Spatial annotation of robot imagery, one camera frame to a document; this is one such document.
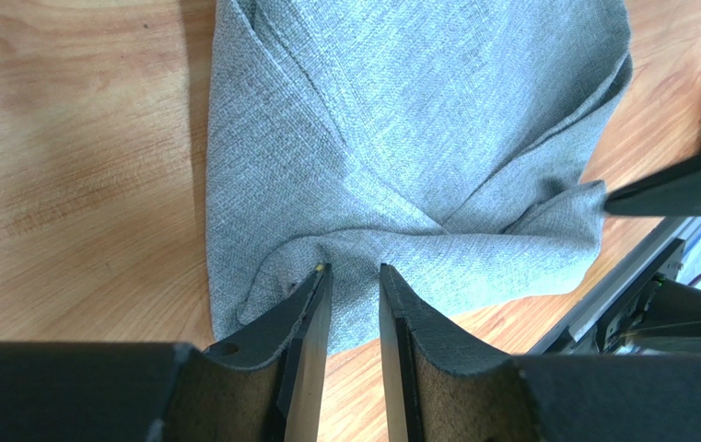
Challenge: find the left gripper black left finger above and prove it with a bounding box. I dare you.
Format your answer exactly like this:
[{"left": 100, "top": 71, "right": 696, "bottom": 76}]
[{"left": 166, "top": 264, "right": 333, "bottom": 441}]

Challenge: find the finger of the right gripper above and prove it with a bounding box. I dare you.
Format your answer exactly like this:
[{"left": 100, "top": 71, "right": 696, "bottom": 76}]
[{"left": 603, "top": 154, "right": 701, "bottom": 217}]

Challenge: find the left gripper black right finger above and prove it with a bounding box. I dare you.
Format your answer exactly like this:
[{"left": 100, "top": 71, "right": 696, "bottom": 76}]
[{"left": 379, "top": 264, "right": 541, "bottom": 441}]

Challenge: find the grey cloth napkin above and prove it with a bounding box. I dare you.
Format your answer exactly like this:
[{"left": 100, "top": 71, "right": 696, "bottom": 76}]
[{"left": 205, "top": 1, "right": 633, "bottom": 354}]

